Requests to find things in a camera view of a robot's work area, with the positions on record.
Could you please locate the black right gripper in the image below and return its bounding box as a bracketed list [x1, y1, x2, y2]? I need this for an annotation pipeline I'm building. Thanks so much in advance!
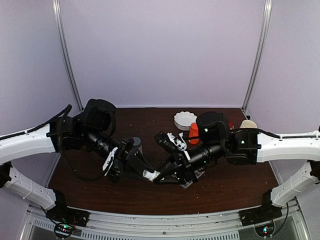
[152, 140, 227, 184]

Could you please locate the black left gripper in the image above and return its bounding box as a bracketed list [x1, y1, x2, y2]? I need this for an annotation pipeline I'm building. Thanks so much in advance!
[83, 126, 155, 182]

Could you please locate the white pill bottle green label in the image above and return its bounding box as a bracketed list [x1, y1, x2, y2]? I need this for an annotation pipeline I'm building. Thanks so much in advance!
[142, 169, 160, 182]

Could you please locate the grey capped pill bottle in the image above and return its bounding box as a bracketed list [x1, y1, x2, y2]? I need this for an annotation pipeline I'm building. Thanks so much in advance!
[129, 136, 143, 154]

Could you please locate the clear plastic pill organizer box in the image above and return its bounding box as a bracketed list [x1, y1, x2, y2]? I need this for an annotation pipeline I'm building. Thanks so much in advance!
[181, 170, 205, 189]

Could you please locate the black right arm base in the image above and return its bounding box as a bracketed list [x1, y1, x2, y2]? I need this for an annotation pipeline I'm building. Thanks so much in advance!
[239, 190, 283, 227]

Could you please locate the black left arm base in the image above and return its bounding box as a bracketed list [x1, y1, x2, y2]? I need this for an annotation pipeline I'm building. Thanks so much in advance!
[44, 190, 90, 239]

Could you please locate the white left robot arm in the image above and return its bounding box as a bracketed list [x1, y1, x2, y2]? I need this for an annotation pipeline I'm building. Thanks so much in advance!
[0, 98, 154, 222]

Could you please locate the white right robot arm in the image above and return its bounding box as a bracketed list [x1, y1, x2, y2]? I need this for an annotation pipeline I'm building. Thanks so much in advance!
[153, 111, 320, 221]

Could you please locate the orange pill bottle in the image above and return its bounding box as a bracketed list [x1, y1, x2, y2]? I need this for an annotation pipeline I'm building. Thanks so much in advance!
[188, 122, 199, 145]

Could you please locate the white scalloped ceramic bowl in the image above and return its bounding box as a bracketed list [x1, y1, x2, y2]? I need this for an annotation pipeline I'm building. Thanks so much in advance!
[173, 111, 197, 131]

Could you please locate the red floral plate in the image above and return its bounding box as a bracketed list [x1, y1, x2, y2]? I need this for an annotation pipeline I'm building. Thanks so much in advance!
[228, 121, 235, 130]

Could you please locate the cream ribbed mug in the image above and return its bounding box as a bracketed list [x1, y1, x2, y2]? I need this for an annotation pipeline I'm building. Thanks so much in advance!
[239, 119, 258, 129]

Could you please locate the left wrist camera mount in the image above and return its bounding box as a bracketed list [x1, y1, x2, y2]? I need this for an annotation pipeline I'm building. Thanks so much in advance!
[102, 147, 118, 176]

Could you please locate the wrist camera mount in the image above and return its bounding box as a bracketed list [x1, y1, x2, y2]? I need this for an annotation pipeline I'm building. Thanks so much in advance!
[154, 131, 191, 161]
[102, 147, 118, 176]

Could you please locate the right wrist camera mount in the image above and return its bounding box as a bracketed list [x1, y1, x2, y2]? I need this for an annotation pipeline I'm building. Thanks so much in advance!
[154, 131, 191, 161]

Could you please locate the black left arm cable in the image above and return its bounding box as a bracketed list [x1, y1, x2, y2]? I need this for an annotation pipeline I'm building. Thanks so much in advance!
[0, 104, 101, 182]

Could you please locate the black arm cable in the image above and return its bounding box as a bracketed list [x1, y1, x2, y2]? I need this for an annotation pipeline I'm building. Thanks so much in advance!
[0, 104, 101, 182]
[231, 127, 320, 140]

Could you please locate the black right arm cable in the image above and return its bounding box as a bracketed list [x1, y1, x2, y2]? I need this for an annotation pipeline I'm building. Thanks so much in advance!
[231, 127, 320, 140]

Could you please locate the aluminium front rail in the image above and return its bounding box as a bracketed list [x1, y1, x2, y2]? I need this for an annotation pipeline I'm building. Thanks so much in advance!
[19, 197, 311, 240]

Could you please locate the left aluminium frame post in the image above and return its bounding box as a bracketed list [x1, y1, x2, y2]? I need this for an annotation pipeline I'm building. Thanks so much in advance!
[52, 0, 84, 112]

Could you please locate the aluminium frame post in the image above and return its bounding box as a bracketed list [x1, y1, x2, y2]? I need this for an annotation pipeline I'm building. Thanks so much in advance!
[52, 0, 84, 112]
[241, 0, 273, 116]

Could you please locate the right aluminium frame post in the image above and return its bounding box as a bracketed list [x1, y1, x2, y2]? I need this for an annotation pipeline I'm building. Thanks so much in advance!
[241, 0, 273, 116]

